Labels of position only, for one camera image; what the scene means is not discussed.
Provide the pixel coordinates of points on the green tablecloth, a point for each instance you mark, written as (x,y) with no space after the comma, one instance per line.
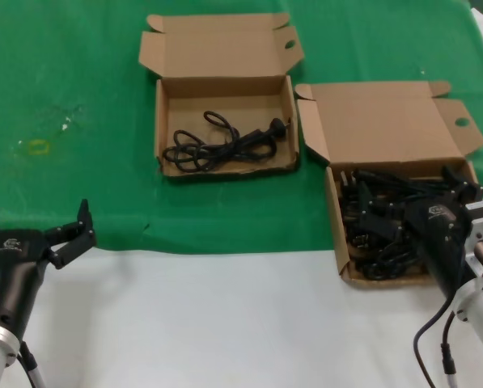
(63,60)

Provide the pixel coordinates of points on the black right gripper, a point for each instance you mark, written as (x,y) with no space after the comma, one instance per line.
(439,238)

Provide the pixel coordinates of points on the cardboard box with torn rim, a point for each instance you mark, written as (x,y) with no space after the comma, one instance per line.
(225,89)

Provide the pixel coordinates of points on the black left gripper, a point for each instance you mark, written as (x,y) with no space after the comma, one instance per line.
(14,275)

